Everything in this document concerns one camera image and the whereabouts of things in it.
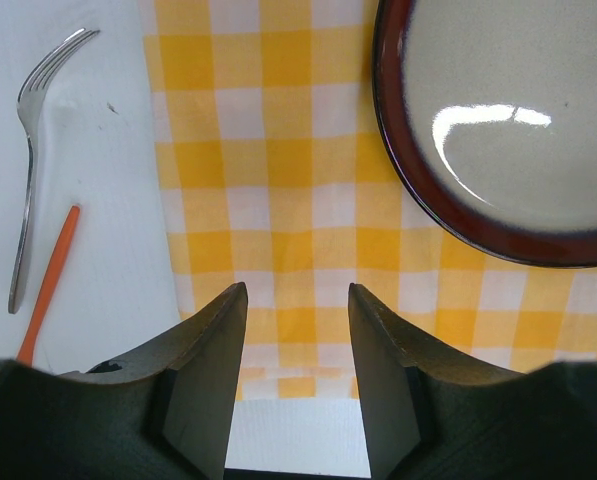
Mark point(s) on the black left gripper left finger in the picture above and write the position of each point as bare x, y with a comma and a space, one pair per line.
162, 410

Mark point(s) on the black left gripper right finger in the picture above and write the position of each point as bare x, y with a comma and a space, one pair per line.
430, 411

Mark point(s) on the yellow white checkered cloth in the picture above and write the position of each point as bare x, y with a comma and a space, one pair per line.
273, 174

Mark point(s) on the red rimmed cream plate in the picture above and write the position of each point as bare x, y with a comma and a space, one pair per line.
488, 112

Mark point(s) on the orange chopsticks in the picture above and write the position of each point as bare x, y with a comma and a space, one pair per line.
49, 284

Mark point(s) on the silver fork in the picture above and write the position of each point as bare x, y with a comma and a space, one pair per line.
30, 101

